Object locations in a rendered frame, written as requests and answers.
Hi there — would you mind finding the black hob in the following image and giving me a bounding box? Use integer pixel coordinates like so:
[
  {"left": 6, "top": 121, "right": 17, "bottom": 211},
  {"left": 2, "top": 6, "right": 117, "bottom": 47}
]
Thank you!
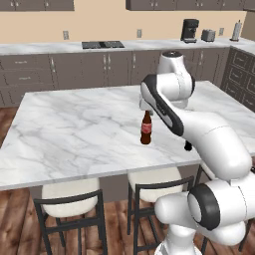
[{"left": 81, "top": 40, "right": 126, "bottom": 50}]

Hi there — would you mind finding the small dark bottle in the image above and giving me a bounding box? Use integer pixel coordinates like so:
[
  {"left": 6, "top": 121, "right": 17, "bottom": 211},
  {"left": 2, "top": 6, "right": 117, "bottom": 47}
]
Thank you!
[{"left": 183, "top": 140, "right": 194, "bottom": 152}]

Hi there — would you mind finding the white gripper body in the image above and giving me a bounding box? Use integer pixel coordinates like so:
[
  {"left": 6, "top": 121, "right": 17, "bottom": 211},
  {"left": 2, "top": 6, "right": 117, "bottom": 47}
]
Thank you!
[{"left": 138, "top": 94, "right": 154, "bottom": 116}]

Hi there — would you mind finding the large brown cola bottle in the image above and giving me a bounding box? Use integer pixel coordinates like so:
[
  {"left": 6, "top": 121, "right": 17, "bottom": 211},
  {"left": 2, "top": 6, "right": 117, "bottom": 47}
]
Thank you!
[{"left": 139, "top": 110, "right": 153, "bottom": 145}]

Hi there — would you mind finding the paper towel holder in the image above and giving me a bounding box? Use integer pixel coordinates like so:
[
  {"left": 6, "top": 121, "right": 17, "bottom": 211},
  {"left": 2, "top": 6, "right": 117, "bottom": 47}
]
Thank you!
[{"left": 229, "top": 19, "right": 243, "bottom": 43}]

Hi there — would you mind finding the grey toaster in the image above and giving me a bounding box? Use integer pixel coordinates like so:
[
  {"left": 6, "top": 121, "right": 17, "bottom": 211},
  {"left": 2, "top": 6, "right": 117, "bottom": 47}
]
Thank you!
[{"left": 200, "top": 29, "right": 217, "bottom": 43}]

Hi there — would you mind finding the brown drawer cabinet run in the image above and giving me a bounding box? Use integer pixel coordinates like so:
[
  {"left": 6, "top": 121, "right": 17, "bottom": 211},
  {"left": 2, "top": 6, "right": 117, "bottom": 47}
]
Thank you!
[{"left": 220, "top": 46, "right": 255, "bottom": 114}]

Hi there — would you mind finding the brown base cupboard run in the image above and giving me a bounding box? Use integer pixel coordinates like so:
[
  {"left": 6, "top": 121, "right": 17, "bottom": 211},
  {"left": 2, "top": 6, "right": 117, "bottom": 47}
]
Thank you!
[{"left": 0, "top": 47, "right": 231, "bottom": 109}]

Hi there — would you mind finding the black coffee machine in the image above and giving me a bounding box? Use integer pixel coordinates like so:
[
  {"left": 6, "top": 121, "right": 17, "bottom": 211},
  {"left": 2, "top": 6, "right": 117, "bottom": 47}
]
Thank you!
[{"left": 179, "top": 18, "right": 200, "bottom": 45}]

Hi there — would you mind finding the brown wall cupboard run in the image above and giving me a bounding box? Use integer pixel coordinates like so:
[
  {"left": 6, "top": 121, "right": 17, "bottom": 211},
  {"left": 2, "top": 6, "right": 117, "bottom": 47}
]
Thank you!
[
  {"left": 125, "top": 0, "right": 255, "bottom": 12},
  {"left": 0, "top": 0, "right": 76, "bottom": 12}
]

